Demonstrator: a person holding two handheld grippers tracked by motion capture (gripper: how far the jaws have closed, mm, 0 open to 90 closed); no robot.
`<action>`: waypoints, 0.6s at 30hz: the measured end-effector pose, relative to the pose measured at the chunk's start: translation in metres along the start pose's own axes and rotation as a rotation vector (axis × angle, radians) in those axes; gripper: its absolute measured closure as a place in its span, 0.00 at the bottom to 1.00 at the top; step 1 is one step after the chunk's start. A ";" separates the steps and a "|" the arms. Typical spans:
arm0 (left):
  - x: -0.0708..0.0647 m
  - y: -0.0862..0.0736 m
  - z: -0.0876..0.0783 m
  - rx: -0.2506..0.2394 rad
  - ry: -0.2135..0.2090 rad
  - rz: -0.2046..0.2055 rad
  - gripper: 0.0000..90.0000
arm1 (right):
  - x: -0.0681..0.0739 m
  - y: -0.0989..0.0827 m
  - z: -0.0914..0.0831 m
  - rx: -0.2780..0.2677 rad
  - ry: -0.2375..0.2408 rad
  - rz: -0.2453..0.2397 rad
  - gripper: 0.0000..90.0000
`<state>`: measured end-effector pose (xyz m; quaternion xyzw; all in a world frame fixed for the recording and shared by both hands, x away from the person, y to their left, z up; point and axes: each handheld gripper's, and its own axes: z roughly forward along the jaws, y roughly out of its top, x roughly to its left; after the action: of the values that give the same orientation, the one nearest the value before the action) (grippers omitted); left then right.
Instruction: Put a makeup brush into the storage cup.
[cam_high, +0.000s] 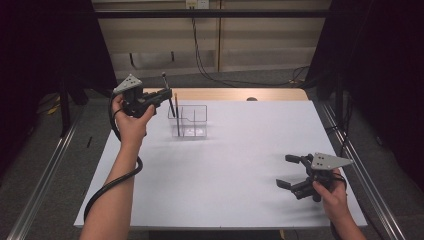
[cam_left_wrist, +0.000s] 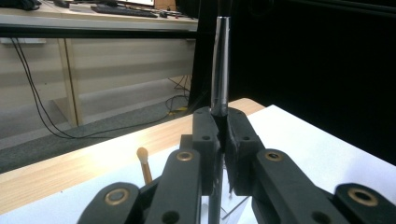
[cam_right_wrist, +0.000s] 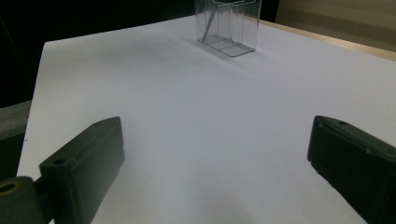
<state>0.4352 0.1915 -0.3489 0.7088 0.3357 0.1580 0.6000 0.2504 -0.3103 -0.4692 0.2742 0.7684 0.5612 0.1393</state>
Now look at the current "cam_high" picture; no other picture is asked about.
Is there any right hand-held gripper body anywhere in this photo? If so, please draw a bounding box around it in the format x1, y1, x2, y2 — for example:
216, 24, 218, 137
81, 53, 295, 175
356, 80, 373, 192
289, 152, 355, 203

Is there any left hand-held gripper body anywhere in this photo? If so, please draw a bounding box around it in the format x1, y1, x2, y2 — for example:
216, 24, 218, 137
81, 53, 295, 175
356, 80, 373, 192
112, 73, 155, 119

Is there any white-tipped black makeup brush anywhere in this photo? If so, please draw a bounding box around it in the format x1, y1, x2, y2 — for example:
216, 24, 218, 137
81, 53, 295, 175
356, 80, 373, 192
161, 71, 177, 119

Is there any orange-tipped black makeup brush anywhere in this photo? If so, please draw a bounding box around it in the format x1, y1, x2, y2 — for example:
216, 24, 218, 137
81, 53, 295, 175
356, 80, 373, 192
173, 92, 182, 138

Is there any clear plastic organizer box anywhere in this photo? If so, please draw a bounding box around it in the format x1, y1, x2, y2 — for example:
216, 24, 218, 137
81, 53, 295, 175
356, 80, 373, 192
167, 104, 208, 140

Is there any person's left hand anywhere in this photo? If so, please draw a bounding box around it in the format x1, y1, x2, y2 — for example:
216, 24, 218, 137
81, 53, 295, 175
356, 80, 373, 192
111, 94, 157, 148

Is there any person's right hand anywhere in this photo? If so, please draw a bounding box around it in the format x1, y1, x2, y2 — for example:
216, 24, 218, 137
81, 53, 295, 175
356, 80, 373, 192
311, 167, 348, 225

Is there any black metal stand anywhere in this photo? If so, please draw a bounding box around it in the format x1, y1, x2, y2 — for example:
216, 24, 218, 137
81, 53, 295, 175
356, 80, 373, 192
57, 74, 73, 138

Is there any yellow floor item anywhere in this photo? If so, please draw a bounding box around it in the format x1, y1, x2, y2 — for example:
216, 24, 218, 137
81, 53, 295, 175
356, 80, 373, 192
46, 102, 62, 116

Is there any black horizontal bar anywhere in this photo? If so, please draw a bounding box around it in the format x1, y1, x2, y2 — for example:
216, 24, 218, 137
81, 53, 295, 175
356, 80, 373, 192
94, 9, 332, 20

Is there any black curtain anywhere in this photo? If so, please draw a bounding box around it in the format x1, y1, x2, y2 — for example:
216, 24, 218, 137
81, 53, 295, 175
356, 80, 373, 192
0, 0, 120, 183
303, 0, 424, 193

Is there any right hand-held gripper cable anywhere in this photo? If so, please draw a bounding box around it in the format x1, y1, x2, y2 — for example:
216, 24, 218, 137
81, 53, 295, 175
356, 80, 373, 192
333, 172, 348, 194

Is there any hand-held gripper cable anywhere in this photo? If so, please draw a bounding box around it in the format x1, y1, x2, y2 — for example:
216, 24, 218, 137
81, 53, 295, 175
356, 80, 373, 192
82, 93, 145, 223
333, 172, 348, 194

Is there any aluminium floor rail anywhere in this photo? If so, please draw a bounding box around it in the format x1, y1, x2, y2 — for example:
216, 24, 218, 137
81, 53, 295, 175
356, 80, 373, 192
6, 111, 85, 240
319, 99, 408, 240

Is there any black wall cable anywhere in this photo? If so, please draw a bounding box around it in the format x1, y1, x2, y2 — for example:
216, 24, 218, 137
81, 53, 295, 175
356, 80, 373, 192
190, 16, 311, 88

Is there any left hand-held gripper cable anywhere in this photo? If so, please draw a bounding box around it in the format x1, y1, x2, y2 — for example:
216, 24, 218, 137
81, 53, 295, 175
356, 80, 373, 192
82, 93, 145, 223

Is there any white wall outlet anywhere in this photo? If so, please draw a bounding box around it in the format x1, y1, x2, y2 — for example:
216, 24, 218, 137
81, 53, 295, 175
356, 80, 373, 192
185, 0, 210, 10

